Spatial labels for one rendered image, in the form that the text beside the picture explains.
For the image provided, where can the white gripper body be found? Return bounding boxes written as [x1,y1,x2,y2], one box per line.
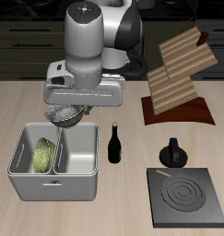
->
[43,73,127,108]

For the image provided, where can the black bowl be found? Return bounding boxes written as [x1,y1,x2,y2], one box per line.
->
[44,103,86,127]

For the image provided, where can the dark wine bottle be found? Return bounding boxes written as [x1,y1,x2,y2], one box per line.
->
[107,122,123,164]

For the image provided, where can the white two-bin basket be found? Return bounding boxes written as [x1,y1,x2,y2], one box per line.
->
[6,122,100,202]

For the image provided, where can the wooden slat rack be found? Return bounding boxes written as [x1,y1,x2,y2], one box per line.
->
[140,26,219,126]

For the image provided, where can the round black knob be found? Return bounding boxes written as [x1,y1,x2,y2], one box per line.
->
[159,137,189,168]

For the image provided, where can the dark grey stove plate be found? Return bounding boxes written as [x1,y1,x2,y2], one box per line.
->
[146,167,224,230]

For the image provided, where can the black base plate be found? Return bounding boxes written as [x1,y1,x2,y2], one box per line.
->
[101,49,148,81]

